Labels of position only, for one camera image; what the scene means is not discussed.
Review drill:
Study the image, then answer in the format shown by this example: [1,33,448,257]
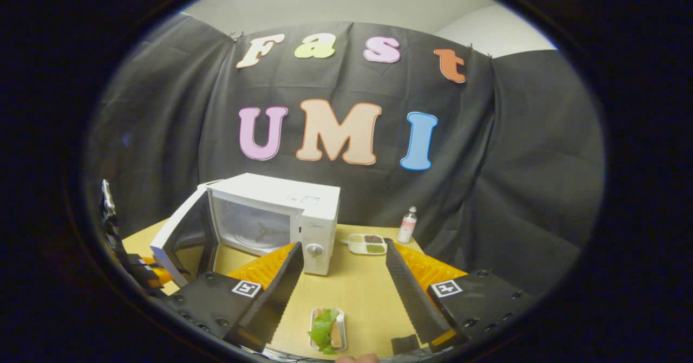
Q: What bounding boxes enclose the small black block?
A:
[390,334,421,356]

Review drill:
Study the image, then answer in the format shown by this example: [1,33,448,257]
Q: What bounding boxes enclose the white divided food container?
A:
[348,234,388,256]

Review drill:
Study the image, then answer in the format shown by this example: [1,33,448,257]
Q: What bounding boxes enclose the small white rectangular plate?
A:
[309,307,348,353]

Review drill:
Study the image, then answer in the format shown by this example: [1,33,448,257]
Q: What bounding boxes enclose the white microwave oven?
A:
[150,173,342,289]

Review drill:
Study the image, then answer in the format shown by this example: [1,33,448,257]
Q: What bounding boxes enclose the clear bottle pink label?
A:
[397,206,418,244]

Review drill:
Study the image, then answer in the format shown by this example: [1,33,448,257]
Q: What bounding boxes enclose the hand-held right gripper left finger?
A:
[161,241,305,353]

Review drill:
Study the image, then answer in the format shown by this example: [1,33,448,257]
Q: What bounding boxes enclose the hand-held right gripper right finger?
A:
[384,238,537,353]

